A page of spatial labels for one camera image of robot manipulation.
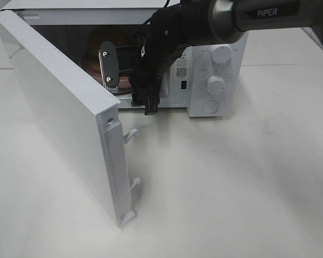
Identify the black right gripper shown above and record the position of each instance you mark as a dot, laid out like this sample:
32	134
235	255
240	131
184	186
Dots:
163	45

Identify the upper white microwave knob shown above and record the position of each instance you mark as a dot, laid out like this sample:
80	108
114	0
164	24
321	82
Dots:
220	53

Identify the pink round plate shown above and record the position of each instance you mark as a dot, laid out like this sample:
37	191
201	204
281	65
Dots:
123	84

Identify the burger with lettuce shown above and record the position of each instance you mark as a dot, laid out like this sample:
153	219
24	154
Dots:
114	33

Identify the white microwave door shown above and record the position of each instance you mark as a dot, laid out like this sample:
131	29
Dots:
78	116

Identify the white microwave oven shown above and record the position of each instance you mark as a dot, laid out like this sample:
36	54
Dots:
202	80

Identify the lower white microwave knob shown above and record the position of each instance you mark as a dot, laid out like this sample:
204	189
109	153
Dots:
215	85

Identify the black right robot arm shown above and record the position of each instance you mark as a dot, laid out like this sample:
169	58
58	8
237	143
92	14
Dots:
196	23

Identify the round white door-release button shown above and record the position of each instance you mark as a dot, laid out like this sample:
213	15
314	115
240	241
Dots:
210	107

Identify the glass microwave turntable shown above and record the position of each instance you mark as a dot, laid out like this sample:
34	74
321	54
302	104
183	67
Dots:
119	92

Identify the white microwave knob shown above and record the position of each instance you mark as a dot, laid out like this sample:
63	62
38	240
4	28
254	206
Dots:
215	85
220	53

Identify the white warning sticker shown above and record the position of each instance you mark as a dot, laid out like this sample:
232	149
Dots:
181	67

